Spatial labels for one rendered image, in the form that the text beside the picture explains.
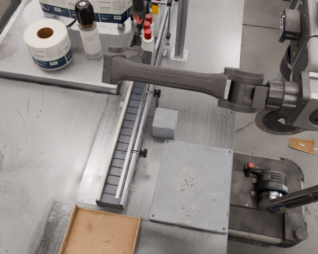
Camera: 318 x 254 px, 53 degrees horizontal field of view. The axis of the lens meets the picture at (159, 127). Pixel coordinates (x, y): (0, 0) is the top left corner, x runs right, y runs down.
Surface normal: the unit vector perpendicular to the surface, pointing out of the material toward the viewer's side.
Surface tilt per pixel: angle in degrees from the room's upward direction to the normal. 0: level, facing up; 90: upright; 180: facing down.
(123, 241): 0
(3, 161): 0
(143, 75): 48
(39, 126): 0
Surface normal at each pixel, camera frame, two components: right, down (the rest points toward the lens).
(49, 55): 0.20, 0.83
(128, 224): 0.00, -0.52
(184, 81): -0.21, 0.26
